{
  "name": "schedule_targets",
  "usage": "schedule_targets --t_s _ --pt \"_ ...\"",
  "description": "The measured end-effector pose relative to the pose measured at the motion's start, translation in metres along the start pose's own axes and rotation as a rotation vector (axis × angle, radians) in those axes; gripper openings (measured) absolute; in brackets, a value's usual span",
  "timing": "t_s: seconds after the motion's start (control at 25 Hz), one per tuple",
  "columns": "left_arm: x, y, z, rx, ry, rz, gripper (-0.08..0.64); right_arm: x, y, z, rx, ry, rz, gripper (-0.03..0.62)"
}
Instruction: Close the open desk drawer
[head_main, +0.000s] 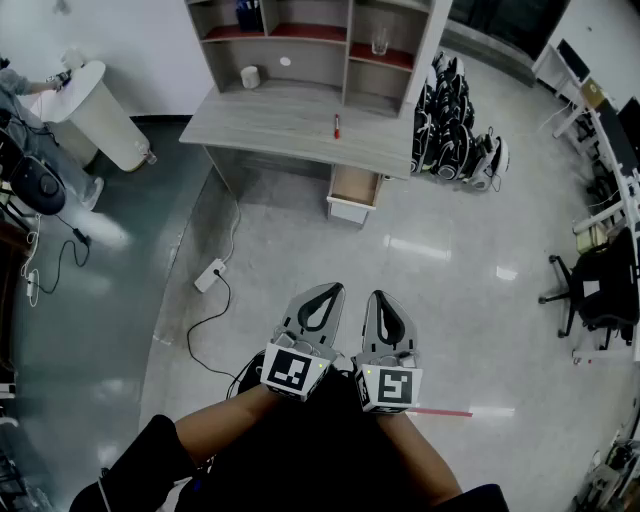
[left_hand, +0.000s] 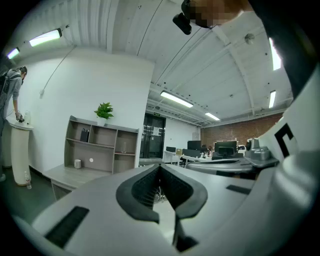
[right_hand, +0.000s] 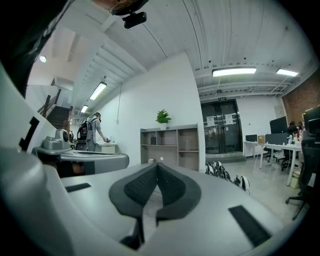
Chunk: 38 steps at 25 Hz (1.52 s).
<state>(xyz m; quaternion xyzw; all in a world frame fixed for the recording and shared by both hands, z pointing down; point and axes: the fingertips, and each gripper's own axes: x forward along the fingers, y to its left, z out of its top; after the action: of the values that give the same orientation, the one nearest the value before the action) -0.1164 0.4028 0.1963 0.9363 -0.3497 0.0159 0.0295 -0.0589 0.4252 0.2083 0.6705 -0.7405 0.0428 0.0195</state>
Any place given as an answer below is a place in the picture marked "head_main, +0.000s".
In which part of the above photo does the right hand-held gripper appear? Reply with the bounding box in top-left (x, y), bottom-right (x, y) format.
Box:
top-left (351, 289), bottom-right (424, 416)

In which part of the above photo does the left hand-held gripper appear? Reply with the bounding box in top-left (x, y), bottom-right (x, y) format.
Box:
top-left (259, 282), bottom-right (347, 404)

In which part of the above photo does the white wooden desk drawer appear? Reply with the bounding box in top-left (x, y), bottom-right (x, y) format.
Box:
top-left (326, 164), bottom-right (385, 226)

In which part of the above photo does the person's right forearm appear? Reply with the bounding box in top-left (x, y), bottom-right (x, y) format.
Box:
top-left (374, 410), bottom-right (464, 507)

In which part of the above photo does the person's left forearm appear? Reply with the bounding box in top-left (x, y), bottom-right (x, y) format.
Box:
top-left (174, 383), bottom-right (274, 466)

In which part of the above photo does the grey wooden desk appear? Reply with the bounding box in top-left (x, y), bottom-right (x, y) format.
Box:
top-left (178, 78), bottom-right (417, 222)

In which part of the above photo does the long white desk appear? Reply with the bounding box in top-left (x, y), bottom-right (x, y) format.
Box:
top-left (531, 41), bottom-right (640, 364)

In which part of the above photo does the red floor tape strip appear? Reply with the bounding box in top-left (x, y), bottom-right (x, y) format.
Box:
top-left (410, 406), bottom-right (474, 418)

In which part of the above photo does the white power strip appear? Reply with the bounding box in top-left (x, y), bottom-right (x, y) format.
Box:
top-left (193, 257), bottom-right (229, 294)

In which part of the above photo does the person's black clothing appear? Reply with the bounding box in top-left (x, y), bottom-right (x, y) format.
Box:
top-left (69, 368), bottom-right (511, 512)

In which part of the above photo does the pile of black-white devices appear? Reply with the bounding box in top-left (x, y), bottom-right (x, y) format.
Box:
top-left (409, 49), bottom-right (512, 194)

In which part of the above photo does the black office chair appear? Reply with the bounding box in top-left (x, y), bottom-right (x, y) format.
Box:
top-left (538, 227), bottom-right (640, 352)

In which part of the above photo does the grey wooden shelf hutch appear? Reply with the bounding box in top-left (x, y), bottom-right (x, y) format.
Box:
top-left (184, 0), bottom-right (454, 119)

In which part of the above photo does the white round table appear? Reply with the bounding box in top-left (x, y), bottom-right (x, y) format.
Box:
top-left (41, 59), bottom-right (152, 174)

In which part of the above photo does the black round stool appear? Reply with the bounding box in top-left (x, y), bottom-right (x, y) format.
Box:
top-left (8, 154), bottom-right (68, 218)

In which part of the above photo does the blue pen holder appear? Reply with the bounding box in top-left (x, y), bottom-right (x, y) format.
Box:
top-left (236, 0), bottom-right (262, 33)

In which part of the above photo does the black computer monitor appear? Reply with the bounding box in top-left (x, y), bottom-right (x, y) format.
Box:
top-left (596, 97), bottom-right (640, 174)
top-left (555, 38), bottom-right (592, 82)

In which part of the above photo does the brown cardboard box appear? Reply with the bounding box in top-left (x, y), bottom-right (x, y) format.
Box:
top-left (579, 76), bottom-right (619, 110)

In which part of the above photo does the black power cable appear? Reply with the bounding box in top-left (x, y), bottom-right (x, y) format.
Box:
top-left (186, 268), bottom-right (264, 396)

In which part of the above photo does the white power cable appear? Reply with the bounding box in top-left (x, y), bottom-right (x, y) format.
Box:
top-left (217, 167), bottom-right (242, 265)

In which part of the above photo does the black adapter cable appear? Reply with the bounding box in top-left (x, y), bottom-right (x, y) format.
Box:
top-left (35, 213), bottom-right (92, 296)

